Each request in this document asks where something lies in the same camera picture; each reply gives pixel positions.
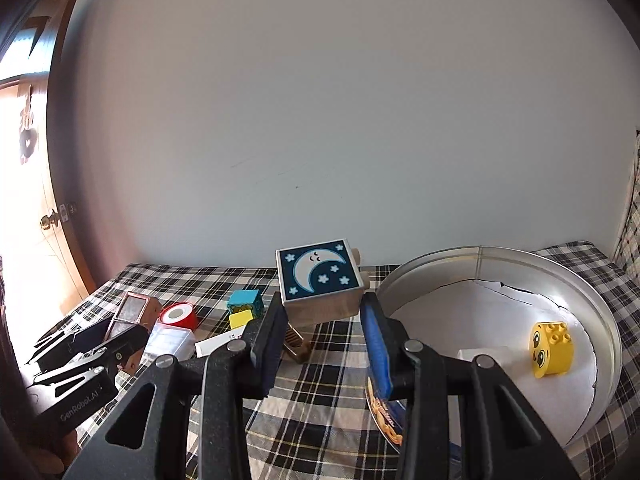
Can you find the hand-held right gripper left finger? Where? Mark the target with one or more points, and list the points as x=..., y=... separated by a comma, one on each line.
x=272, y=345

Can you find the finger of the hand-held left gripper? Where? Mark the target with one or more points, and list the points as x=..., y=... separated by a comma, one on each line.
x=90, y=334
x=125, y=347

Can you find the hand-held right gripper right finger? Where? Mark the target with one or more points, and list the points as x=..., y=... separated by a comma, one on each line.
x=380, y=355

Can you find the brown comb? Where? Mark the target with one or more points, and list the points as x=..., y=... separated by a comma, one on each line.
x=298, y=349

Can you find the white picture toy block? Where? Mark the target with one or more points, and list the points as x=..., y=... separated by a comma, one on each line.
x=320, y=272

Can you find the round metal tin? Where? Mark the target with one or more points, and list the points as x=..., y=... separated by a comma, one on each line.
x=560, y=280

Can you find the copper brown box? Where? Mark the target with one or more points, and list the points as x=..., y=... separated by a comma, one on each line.
x=136, y=311

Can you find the small yellow toy block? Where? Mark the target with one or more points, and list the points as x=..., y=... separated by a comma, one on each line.
x=240, y=319

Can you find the clear plastic box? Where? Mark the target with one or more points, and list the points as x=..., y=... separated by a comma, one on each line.
x=167, y=344

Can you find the teal toy block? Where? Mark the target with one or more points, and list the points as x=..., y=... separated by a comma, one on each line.
x=246, y=302

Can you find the white card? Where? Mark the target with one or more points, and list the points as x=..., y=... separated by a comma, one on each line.
x=217, y=343

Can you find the plaid blanket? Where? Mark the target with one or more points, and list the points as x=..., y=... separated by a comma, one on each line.
x=325, y=410

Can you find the wooden door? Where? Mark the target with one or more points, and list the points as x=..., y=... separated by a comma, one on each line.
x=30, y=260

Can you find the brass door knob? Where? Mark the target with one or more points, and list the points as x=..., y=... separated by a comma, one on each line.
x=49, y=220

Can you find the white paper tin lining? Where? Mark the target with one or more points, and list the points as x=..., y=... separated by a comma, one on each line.
x=500, y=310

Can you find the yellow face toy block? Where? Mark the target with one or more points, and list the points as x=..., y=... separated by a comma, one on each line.
x=550, y=352

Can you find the dark heart door ornament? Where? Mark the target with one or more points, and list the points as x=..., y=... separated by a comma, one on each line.
x=26, y=146

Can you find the plaid pillow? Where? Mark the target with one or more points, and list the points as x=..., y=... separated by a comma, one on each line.
x=631, y=240

